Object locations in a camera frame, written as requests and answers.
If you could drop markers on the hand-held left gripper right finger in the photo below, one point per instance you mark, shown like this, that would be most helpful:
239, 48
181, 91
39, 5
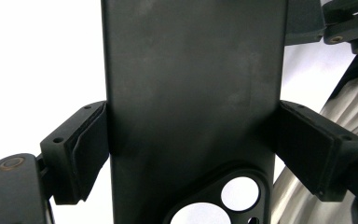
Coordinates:
317, 155

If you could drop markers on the white table sheet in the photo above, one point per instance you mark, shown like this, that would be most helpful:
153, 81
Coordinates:
28, 62

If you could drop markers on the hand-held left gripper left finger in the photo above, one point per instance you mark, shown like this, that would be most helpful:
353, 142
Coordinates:
71, 155

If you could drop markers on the black phone case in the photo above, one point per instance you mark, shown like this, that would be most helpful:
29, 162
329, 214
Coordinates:
192, 93

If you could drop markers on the aluminium floor rail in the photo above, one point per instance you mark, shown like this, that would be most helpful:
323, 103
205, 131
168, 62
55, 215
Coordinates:
354, 118

